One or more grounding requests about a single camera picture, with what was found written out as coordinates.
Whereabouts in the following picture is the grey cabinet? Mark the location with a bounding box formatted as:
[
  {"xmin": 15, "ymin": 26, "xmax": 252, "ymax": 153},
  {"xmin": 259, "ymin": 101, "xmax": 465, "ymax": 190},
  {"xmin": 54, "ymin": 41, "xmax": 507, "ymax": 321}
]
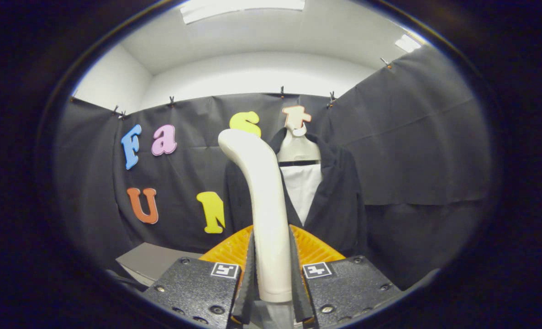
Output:
[{"xmin": 116, "ymin": 242, "xmax": 205, "ymax": 286}]

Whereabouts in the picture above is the long ceiling light panel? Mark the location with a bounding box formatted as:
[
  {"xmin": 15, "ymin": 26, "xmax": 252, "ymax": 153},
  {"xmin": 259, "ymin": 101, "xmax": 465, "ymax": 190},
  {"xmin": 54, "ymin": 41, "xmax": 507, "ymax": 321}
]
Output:
[{"xmin": 179, "ymin": 0, "xmax": 306, "ymax": 24}]

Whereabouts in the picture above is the black backdrop cloth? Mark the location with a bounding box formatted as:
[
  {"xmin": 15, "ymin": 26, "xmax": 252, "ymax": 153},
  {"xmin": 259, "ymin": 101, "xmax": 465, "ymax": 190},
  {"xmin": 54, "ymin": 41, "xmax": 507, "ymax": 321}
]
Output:
[{"xmin": 54, "ymin": 46, "xmax": 493, "ymax": 293}]

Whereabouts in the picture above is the small ceiling light panel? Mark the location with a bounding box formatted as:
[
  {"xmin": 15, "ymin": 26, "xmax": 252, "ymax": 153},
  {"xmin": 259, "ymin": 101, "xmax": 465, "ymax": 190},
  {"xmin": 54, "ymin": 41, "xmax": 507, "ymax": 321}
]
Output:
[{"xmin": 394, "ymin": 34, "xmax": 422, "ymax": 53}]

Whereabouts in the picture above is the white garment steamer head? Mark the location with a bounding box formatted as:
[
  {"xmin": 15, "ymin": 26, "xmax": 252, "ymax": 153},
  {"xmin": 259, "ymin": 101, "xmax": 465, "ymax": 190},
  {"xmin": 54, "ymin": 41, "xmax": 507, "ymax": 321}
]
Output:
[{"xmin": 217, "ymin": 129, "xmax": 294, "ymax": 303}]

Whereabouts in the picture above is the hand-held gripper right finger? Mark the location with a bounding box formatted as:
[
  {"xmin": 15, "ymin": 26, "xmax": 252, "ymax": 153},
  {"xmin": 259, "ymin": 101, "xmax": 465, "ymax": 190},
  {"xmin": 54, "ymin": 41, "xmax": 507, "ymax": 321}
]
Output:
[{"xmin": 289, "ymin": 224, "xmax": 404, "ymax": 329}]

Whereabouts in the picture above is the beige plastic hanger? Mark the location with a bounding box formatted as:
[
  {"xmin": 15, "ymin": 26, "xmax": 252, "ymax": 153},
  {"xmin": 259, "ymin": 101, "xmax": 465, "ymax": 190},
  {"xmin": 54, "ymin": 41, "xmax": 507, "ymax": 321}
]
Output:
[{"xmin": 276, "ymin": 126, "xmax": 321, "ymax": 166}]

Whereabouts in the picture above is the row of backdrop clips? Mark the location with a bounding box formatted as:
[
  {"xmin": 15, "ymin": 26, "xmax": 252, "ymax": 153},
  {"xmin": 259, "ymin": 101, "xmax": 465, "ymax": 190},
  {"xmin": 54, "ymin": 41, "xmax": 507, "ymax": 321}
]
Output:
[{"xmin": 69, "ymin": 57, "xmax": 392, "ymax": 120}]

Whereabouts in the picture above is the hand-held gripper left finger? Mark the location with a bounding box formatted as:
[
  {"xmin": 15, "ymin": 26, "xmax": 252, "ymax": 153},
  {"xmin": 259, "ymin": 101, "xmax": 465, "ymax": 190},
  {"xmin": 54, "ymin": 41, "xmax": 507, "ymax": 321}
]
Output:
[{"xmin": 143, "ymin": 225, "xmax": 256, "ymax": 329}]

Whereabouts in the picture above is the black blazer jacket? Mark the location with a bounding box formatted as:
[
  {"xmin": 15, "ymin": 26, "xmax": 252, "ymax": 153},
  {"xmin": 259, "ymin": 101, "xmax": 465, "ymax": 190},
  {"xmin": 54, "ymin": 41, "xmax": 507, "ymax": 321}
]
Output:
[{"xmin": 225, "ymin": 128, "xmax": 367, "ymax": 259}]

